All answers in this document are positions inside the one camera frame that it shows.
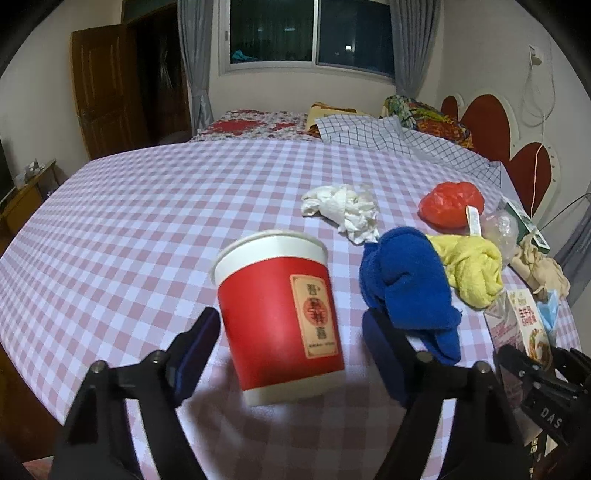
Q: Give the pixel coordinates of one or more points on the clear crumpled plastic bag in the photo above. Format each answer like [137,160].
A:
[501,230]

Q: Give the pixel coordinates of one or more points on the red and white headboard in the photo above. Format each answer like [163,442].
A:
[485,120]

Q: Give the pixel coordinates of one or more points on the grey tied curtain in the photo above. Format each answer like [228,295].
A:
[575,258]

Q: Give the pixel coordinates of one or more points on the yellow blanket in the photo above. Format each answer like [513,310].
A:
[328,110]

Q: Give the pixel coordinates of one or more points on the white tissue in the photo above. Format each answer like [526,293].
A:
[344,207]

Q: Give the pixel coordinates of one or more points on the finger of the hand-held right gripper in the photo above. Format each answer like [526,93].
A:
[519,367]
[575,364]

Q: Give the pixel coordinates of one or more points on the wooden cabinet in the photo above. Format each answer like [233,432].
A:
[27,194]

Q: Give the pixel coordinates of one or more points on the pink and white carton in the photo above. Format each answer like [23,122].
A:
[508,323]

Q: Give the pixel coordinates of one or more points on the small white packet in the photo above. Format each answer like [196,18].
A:
[474,222]

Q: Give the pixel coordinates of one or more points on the blue cloth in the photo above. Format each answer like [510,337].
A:
[406,277]

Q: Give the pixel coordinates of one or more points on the white blue-grid sheet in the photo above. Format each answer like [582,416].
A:
[369,131]

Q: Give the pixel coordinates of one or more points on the white wall charger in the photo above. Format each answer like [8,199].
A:
[535,55]

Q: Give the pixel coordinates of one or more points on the pink checked tablecloth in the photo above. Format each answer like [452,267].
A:
[161,207]

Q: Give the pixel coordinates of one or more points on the brown wooden door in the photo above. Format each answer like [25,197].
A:
[106,92]

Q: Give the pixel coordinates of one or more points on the blue face mask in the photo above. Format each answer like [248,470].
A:
[549,311]

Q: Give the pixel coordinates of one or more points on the red plastic bag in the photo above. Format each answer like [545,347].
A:
[450,203]

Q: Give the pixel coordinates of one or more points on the green and white box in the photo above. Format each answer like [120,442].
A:
[519,214]

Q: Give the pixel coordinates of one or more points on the floral bed sheet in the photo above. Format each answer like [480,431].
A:
[249,122]

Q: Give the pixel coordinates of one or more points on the yellow cloth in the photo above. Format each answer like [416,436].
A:
[471,267]

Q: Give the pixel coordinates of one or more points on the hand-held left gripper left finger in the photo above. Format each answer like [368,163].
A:
[198,353]

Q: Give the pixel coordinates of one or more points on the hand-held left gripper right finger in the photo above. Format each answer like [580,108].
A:
[382,355]

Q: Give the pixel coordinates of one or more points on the colourful folded quilt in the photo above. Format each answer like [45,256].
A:
[415,113]

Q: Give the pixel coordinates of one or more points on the large window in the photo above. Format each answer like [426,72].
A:
[277,27]

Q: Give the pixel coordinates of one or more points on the red paper cup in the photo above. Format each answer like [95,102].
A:
[268,323]

